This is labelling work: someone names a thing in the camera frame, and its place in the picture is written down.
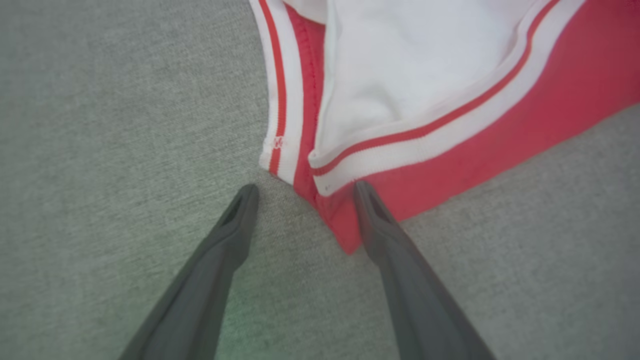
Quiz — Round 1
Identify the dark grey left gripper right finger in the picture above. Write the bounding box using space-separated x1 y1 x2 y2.
353 180 496 360

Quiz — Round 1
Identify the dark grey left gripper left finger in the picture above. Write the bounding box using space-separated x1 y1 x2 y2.
117 183 260 360

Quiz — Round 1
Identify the red and white shirt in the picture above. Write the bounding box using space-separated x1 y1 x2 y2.
248 0 640 256

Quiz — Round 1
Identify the grey fabric sofa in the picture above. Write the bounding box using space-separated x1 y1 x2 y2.
0 0 640 360

